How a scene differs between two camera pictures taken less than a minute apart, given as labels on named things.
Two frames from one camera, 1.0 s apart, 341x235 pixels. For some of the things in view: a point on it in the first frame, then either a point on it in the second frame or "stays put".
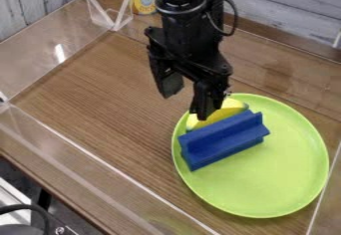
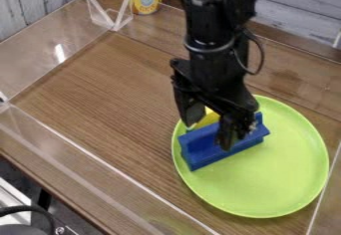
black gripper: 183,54 -> 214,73
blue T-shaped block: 221,139 stays put
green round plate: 271,182 stays put
